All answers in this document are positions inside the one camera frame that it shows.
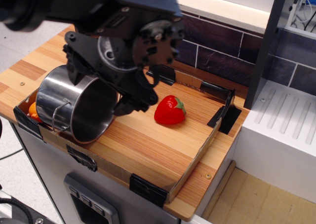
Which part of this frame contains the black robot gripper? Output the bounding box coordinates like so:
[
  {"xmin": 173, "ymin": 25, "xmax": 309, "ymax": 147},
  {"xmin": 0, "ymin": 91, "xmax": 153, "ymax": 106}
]
[{"xmin": 45, "ymin": 0, "xmax": 184, "ymax": 116}]

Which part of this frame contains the stainless steel pot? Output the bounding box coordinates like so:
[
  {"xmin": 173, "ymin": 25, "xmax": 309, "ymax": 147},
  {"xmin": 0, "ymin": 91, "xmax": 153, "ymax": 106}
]
[{"xmin": 36, "ymin": 65, "xmax": 119, "ymax": 144}]

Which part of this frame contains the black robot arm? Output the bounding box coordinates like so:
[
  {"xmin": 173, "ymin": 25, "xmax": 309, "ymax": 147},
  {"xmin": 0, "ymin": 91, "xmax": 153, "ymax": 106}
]
[{"xmin": 0, "ymin": 0, "xmax": 184, "ymax": 116}]

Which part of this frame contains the cardboard fence with black tape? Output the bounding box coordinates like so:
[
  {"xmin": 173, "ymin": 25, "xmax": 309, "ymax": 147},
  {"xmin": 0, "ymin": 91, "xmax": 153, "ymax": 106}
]
[{"xmin": 14, "ymin": 71, "xmax": 249, "ymax": 218}]

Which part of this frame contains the red plastic strawberry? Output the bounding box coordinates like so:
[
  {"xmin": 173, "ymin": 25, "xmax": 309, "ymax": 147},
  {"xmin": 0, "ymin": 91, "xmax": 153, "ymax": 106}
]
[{"xmin": 154, "ymin": 95, "xmax": 186, "ymax": 124}]

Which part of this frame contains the orange plastic toy fruit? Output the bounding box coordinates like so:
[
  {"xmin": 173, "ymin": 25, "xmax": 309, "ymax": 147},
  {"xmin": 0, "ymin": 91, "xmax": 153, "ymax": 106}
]
[{"xmin": 28, "ymin": 102, "xmax": 41, "ymax": 122}]

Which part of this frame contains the grey toy oven control panel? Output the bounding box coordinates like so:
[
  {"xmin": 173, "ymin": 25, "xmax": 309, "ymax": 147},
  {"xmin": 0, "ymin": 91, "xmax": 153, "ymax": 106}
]
[{"xmin": 64, "ymin": 175, "xmax": 120, "ymax": 224}]

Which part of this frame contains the white toy sink drainboard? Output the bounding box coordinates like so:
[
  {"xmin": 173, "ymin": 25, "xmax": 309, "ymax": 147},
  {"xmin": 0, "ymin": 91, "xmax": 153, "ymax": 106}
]
[{"xmin": 240, "ymin": 79, "xmax": 316, "ymax": 160}]

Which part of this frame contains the dark grey shelf post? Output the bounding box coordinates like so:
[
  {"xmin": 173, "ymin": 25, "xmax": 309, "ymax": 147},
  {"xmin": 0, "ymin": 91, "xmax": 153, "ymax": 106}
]
[{"xmin": 244, "ymin": 0, "xmax": 286, "ymax": 109}]

